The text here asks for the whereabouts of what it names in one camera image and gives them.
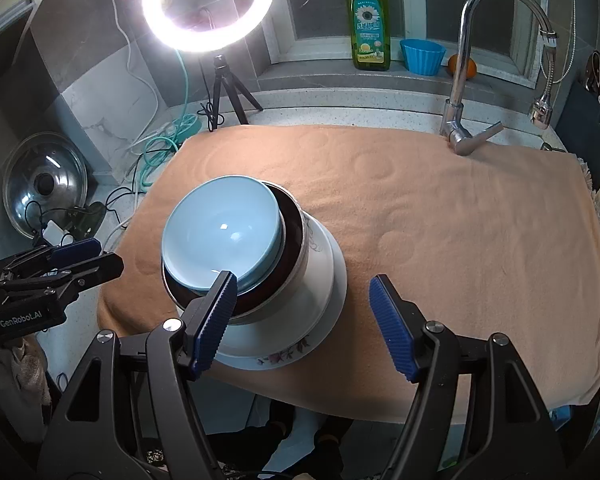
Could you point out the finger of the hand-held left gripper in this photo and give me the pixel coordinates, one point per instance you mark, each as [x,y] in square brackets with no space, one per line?
[95,267]
[75,250]

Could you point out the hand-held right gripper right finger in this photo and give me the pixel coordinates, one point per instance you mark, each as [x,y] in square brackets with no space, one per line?
[392,325]

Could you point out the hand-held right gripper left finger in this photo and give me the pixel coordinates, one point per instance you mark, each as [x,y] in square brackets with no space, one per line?
[215,320]

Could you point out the pink flower print plate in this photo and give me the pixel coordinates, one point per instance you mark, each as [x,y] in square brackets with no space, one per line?
[285,357]

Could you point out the pale blue ceramic bowl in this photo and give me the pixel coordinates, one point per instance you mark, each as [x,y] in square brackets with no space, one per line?
[220,235]

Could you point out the large stainless steel bowl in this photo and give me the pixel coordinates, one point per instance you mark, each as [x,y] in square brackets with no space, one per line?
[304,240]

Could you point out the person's left hand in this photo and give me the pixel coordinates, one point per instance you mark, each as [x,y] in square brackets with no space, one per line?
[30,370]

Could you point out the white power adapter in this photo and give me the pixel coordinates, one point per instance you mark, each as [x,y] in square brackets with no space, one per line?
[54,232]

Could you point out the dark green plastic object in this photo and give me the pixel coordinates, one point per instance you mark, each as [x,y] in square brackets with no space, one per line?
[90,217]

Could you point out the steel pot lid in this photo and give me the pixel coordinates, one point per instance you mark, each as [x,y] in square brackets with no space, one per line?
[35,160]

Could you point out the peach towel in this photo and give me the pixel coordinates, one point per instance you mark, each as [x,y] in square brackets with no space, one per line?
[455,235]

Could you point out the black tripod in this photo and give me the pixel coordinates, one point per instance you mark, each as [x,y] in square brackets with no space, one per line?
[219,85]

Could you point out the chrome faucet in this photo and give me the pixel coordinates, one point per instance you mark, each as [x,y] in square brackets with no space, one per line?
[452,110]

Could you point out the blue ribbed cup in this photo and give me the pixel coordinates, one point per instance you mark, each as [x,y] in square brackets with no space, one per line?
[422,57]

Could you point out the orange fruit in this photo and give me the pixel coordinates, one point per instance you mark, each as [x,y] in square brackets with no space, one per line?
[471,67]

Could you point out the dark knife holder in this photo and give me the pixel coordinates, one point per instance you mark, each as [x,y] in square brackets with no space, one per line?
[580,110]

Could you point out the green dish soap bottle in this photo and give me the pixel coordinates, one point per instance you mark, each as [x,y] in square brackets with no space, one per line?
[370,35]

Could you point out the white window frame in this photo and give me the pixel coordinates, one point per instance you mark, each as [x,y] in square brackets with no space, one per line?
[412,0]

